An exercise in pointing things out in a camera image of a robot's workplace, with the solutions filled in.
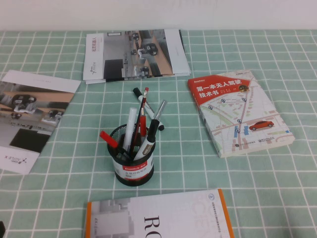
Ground white book with orange edge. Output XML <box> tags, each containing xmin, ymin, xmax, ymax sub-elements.
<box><xmin>85</xmin><ymin>188</ymin><xmax>235</xmax><ymax>238</ymax></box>

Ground white brochure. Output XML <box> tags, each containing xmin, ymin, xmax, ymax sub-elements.
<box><xmin>82</xmin><ymin>29</ymin><xmax>192</xmax><ymax>85</ymax></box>

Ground black pen with red cap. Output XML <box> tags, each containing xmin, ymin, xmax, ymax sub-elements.
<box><xmin>99</xmin><ymin>130</ymin><xmax>130</xmax><ymax>159</ymax></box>

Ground pens in holder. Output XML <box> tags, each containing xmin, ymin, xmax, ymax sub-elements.
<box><xmin>130</xmin><ymin>87</ymin><xmax>150</xmax><ymax>155</ymax></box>

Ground black-capped marker with brown label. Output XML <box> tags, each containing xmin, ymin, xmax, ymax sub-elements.
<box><xmin>134</xmin><ymin>119</ymin><xmax>160</xmax><ymax>161</ymax></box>

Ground white pen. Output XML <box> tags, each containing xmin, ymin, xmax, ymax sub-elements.
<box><xmin>122</xmin><ymin>107</ymin><xmax>138</xmax><ymax>152</ymax></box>

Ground silver pen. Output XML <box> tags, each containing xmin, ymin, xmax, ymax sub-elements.
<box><xmin>152</xmin><ymin>99</ymin><xmax>168</xmax><ymax>121</ymax></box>

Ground robot photo brochure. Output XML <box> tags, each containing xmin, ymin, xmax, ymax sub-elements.
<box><xmin>83</xmin><ymin>29</ymin><xmax>184</xmax><ymax>81</ymax></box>
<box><xmin>0</xmin><ymin>69</ymin><xmax>82</xmax><ymax>175</ymax></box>

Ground red book with map cover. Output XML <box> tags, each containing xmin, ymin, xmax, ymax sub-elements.
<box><xmin>187</xmin><ymin>69</ymin><xmax>296</xmax><ymax>159</ymax></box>

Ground black marker with grey label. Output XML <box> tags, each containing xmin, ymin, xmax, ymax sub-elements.
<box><xmin>132</xmin><ymin>87</ymin><xmax>165</xmax><ymax>131</ymax></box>

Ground green checked tablecloth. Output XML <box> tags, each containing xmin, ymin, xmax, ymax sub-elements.
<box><xmin>0</xmin><ymin>29</ymin><xmax>317</xmax><ymax>238</ymax></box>

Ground black mesh pen holder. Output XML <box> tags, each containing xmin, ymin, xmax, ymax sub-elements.
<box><xmin>106</xmin><ymin>124</ymin><xmax>156</xmax><ymax>187</ymax></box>

